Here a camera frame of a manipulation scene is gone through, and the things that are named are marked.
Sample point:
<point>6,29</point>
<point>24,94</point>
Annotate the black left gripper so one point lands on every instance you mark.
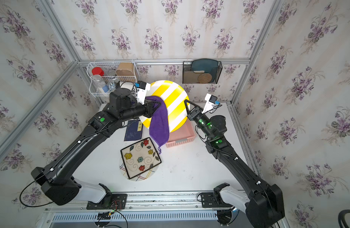
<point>150,109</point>

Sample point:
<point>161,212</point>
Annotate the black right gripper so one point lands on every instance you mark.
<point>194,115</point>

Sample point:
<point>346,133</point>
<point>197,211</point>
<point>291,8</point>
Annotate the purple cloth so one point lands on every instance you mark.
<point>159,126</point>

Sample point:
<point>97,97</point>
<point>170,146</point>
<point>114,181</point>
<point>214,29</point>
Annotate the yellow striped round plate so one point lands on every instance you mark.
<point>173,96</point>

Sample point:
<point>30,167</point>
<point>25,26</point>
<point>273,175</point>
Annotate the square floral plate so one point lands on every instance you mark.
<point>139,159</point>

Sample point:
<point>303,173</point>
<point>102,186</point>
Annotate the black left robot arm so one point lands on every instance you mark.
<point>56,179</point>

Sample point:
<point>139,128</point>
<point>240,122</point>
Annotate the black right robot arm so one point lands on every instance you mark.
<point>262,203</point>

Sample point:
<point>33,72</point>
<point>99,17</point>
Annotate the teal plate in holder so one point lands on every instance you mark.
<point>207,66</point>

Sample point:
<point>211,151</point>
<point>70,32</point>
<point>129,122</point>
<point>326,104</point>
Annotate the small navy notebook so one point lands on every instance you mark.
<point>134,130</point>

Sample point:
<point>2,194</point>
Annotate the pink plastic basket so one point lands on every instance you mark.
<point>185,134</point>

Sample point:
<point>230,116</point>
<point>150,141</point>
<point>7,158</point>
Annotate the white cylindrical can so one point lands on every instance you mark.
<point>128,85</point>

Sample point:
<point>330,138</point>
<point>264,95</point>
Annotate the round cork coaster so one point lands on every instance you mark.
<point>204,78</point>

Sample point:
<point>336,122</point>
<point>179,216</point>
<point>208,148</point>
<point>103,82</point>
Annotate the brown paper box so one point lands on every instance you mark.
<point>125,69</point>

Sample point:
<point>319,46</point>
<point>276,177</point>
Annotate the clear plastic bottle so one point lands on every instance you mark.
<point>100,83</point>

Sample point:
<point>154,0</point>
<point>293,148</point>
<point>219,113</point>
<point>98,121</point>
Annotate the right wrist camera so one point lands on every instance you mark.
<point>211,103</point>

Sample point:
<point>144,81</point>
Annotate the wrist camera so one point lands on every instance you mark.
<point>142,88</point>
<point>211,103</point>

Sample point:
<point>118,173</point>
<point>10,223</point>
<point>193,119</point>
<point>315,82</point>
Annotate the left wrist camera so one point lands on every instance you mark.
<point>142,88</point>

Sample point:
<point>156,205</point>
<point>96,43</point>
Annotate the black mesh wall holder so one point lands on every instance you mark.
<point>190,77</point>

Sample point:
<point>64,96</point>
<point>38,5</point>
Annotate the white wire basket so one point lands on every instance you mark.
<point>110,77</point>

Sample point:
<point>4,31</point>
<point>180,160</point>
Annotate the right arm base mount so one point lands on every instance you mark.
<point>228,213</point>

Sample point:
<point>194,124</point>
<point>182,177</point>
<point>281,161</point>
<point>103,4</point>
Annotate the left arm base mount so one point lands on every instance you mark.
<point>111,201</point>

